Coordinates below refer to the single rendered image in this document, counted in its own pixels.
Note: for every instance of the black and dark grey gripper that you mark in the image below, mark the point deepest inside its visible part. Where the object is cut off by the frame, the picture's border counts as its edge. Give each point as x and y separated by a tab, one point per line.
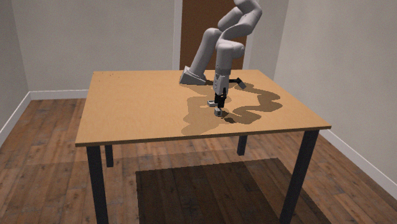
220	85

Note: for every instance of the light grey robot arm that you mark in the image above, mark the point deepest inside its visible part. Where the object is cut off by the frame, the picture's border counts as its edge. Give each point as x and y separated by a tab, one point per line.
239	22

